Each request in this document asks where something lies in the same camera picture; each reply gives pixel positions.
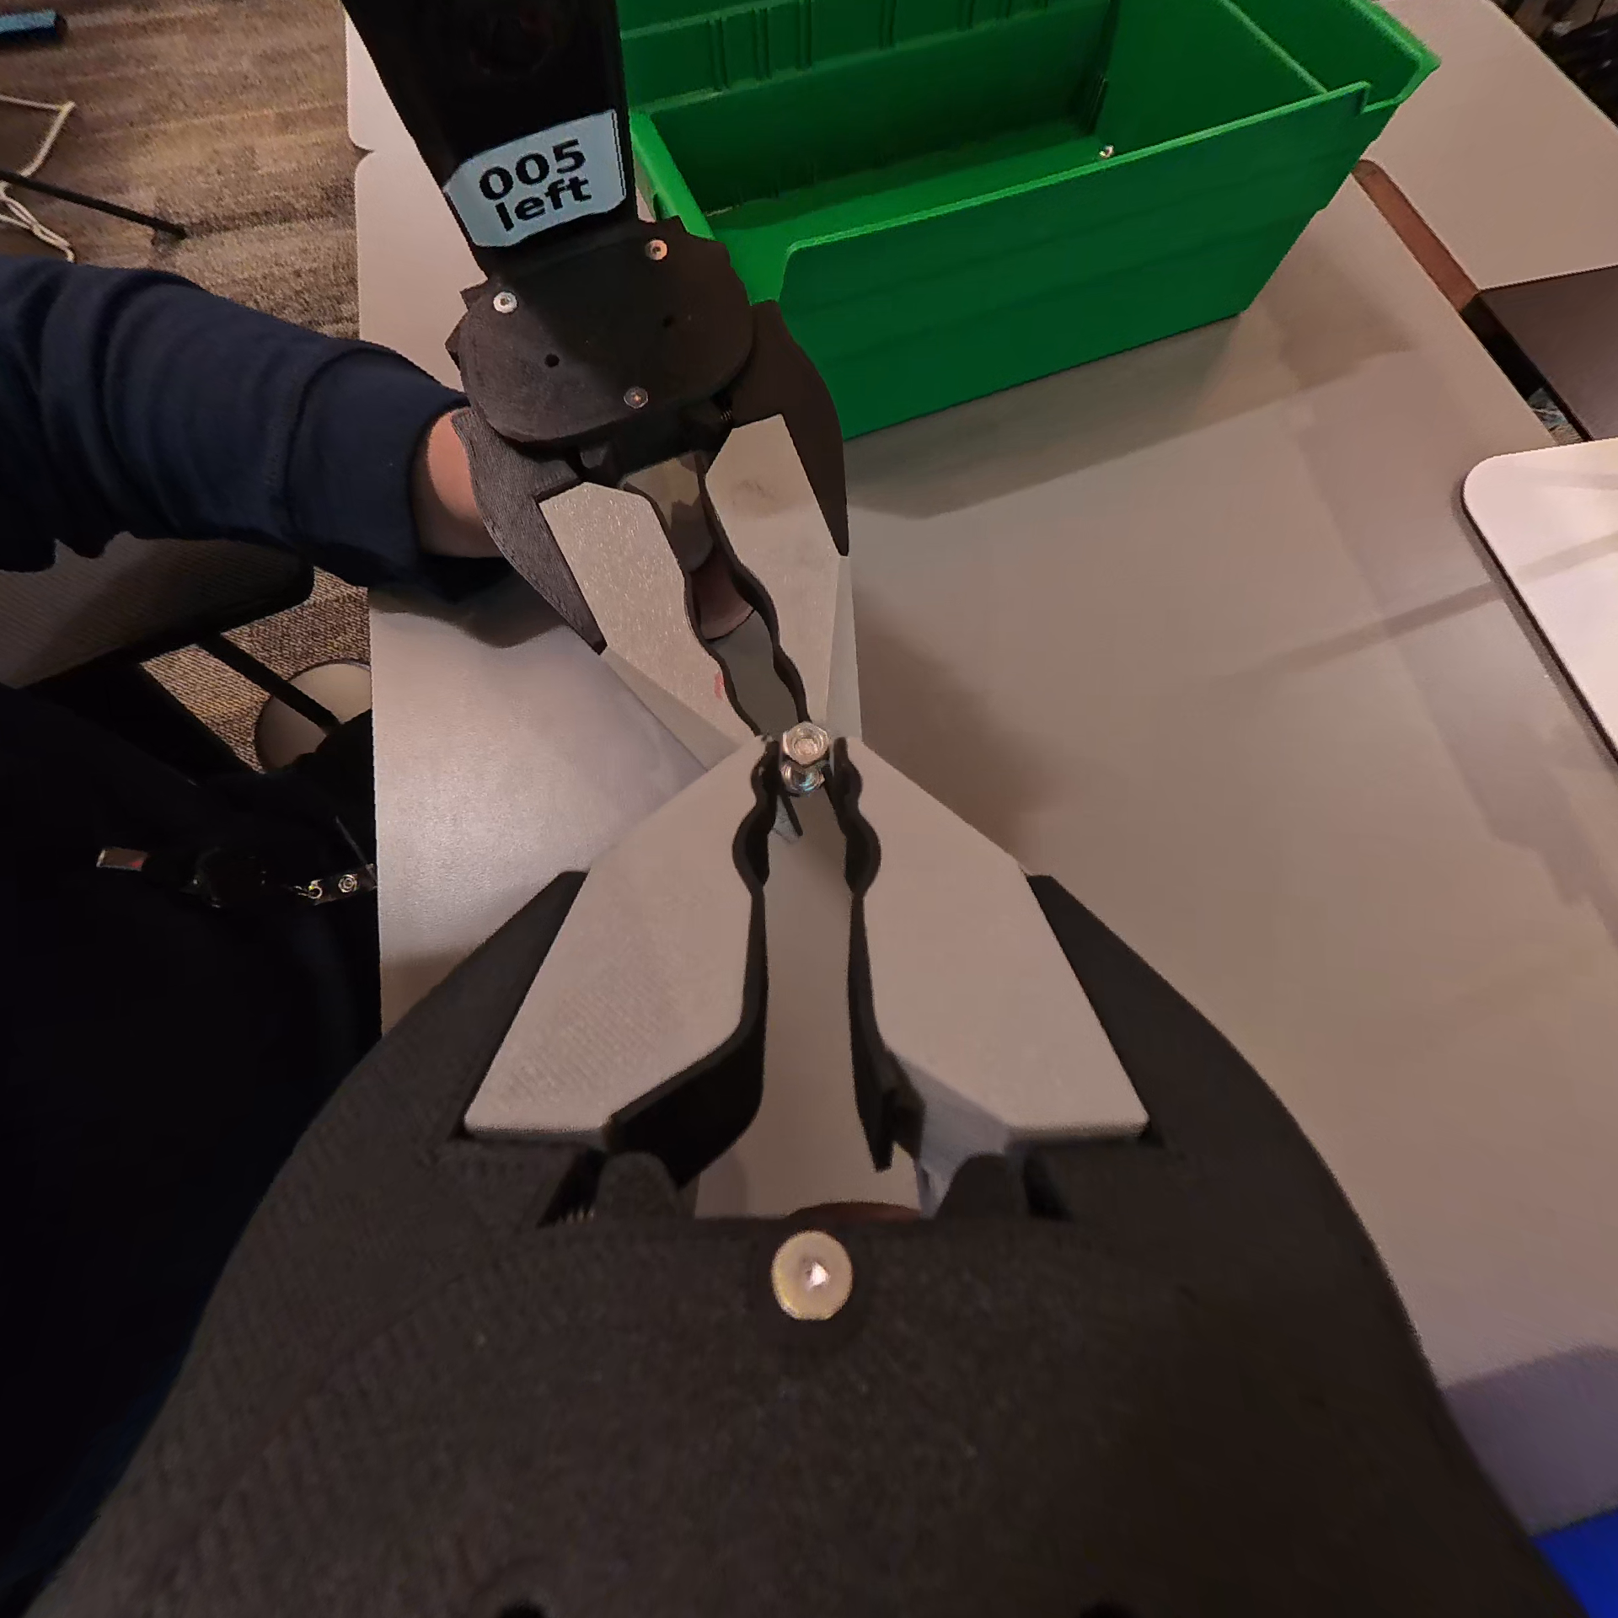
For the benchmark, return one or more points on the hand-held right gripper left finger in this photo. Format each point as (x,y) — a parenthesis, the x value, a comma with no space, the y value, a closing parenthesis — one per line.
(619,987)

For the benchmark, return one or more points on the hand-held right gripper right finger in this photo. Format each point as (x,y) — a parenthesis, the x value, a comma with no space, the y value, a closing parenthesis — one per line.
(987,998)

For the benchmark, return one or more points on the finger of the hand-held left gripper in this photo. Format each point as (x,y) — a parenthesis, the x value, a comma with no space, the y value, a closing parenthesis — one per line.
(796,544)
(619,569)

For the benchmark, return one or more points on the silver hex nut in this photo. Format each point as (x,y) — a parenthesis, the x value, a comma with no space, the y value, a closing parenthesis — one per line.
(787,748)

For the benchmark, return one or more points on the silver bolt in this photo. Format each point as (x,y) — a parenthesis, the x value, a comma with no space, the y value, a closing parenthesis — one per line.
(804,780)

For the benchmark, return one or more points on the green plastic bin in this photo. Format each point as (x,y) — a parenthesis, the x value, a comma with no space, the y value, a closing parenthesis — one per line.
(1012,253)

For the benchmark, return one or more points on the blue plastic bin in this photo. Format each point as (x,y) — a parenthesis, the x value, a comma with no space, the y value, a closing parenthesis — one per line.
(1580,1574)

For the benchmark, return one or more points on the person's left forearm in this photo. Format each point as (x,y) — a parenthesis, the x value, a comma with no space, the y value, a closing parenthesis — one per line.
(190,405)

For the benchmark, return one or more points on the person's left hand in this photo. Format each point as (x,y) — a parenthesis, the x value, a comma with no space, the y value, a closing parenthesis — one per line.
(455,493)

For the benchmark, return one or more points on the person's black chair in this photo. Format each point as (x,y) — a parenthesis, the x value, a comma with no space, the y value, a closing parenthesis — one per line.
(153,607)

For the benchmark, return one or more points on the person's body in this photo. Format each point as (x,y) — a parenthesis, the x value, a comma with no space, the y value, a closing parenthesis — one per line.
(126,1137)

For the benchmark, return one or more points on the white folding stand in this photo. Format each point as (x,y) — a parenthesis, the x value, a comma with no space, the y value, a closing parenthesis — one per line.
(1555,530)

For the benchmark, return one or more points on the black rectangular pad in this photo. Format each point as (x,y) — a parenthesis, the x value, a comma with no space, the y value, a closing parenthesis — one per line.
(1561,341)

